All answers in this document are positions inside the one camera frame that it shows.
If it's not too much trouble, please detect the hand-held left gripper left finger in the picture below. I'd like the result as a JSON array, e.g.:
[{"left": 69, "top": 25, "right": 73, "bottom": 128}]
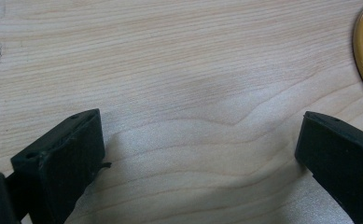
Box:
[{"left": 5, "top": 108, "right": 112, "bottom": 224}]

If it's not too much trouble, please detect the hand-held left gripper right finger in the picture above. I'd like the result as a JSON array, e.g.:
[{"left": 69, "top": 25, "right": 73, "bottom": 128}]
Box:
[{"left": 294, "top": 110, "right": 363, "bottom": 224}]

